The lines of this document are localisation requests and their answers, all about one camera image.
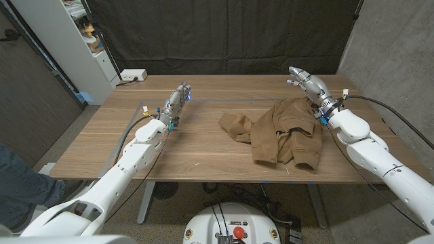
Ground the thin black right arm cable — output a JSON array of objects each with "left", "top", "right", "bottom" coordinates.
[{"left": 324, "top": 124, "right": 431, "bottom": 235}]

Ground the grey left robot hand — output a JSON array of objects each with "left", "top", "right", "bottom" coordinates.
[{"left": 157, "top": 80, "right": 193, "bottom": 132}]

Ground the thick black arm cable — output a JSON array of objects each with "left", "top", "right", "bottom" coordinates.
[
  {"left": 344, "top": 95, "right": 434, "bottom": 150},
  {"left": 113, "top": 114, "right": 160, "bottom": 165}
]

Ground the small cardboard box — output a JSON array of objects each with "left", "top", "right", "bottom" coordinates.
[{"left": 86, "top": 37, "right": 105, "bottom": 54}]

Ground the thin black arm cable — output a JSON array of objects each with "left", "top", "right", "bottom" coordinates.
[
  {"left": 104, "top": 130, "right": 170, "bottom": 224},
  {"left": 324, "top": 124, "right": 431, "bottom": 235}
]

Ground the black floor cable bundle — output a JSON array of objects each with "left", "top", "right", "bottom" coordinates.
[{"left": 202, "top": 182, "right": 294, "bottom": 225}]

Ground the brown hooded jacket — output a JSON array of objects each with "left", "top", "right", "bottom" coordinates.
[{"left": 218, "top": 96, "right": 323, "bottom": 174}]

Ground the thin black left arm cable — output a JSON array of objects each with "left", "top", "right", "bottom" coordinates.
[{"left": 104, "top": 130, "right": 170, "bottom": 224}]

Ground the white power strip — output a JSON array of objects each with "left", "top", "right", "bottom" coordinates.
[{"left": 120, "top": 68, "right": 149, "bottom": 82}]

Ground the black power adapter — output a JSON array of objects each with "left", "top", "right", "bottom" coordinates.
[{"left": 284, "top": 216, "right": 303, "bottom": 244}]

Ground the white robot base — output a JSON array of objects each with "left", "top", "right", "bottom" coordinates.
[{"left": 182, "top": 202, "right": 281, "bottom": 244}]

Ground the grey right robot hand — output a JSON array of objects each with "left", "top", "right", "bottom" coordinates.
[{"left": 286, "top": 66, "right": 342, "bottom": 120}]

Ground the person leg in jeans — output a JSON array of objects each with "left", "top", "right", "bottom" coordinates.
[{"left": 0, "top": 144, "right": 65, "bottom": 230}]

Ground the black door handle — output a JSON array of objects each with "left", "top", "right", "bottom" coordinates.
[{"left": 0, "top": 28, "right": 22, "bottom": 43}]

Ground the white shelf cabinet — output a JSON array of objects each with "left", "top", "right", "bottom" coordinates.
[{"left": 9, "top": 0, "right": 121, "bottom": 106}]

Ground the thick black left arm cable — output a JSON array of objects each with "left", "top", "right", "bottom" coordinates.
[{"left": 113, "top": 114, "right": 160, "bottom": 165}]

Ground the black backdrop curtain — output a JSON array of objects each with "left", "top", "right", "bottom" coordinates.
[{"left": 86, "top": 0, "right": 366, "bottom": 76}]

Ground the black backdrop stand pole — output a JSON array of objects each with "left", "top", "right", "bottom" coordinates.
[{"left": 80, "top": 0, "right": 123, "bottom": 81}]

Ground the white table leg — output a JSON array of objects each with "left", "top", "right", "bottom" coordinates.
[
  {"left": 136, "top": 181, "right": 156, "bottom": 225},
  {"left": 304, "top": 182, "right": 329, "bottom": 230}
]

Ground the yellow toy figure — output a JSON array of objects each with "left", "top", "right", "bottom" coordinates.
[{"left": 80, "top": 23, "right": 96, "bottom": 38}]

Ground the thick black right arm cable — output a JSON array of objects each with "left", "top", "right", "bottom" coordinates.
[{"left": 344, "top": 95, "right": 434, "bottom": 150}]

